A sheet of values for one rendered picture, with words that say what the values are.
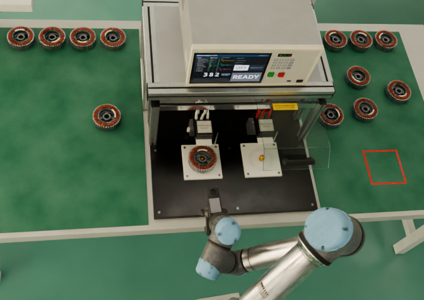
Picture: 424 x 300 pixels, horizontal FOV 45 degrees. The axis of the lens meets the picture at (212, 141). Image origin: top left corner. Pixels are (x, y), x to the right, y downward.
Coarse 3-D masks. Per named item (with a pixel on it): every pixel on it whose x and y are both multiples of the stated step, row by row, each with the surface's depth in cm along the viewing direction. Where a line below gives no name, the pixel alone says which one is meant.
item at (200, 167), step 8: (192, 152) 199; (200, 152) 201; (208, 152) 200; (192, 160) 197; (200, 160) 199; (208, 160) 201; (216, 160) 199; (192, 168) 198; (200, 168) 196; (208, 168) 197
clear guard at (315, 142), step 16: (272, 112) 183; (288, 112) 184; (304, 112) 185; (320, 112) 186; (272, 128) 180; (288, 128) 181; (304, 128) 182; (320, 128) 183; (272, 144) 177; (288, 144) 178; (304, 144) 179; (320, 144) 179; (272, 160) 177; (320, 160) 180
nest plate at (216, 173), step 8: (216, 144) 206; (184, 152) 203; (216, 152) 205; (184, 160) 201; (184, 168) 199; (216, 168) 201; (184, 176) 197; (192, 176) 198; (200, 176) 198; (208, 176) 199; (216, 176) 199
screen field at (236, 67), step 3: (234, 66) 170; (237, 66) 170; (240, 66) 171; (243, 66) 171; (246, 66) 171; (249, 66) 171; (252, 66) 171; (255, 66) 172; (258, 66) 172; (261, 66) 172; (234, 69) 172; (237, 69) 172; (240, 69) 172; (243, 69) 172; (246, 69) 173; (249, 69) 173; (252, 69) 173; (255, 69) 173; (258, 69) 173; (261, 69) 174
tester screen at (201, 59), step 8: (200, 56) 164; (208, 56) 164; (216, 56) 164; (224, 56) 165; (232, 56) 165; (240, 56) 166; (248, 56) 166; (256, 56) 167; (264, 56) 167; (200, 64) 167; (208, 64) 168; (216, 64) 168; (224, 64) 169; (232, 64) 169; (240, 64) 170; (248, 64) 170; (256, 64) 171; (264, 64) 171; (192, 72) 171; (200, 72) 171; (224, 72) 173; (192, 80) 175
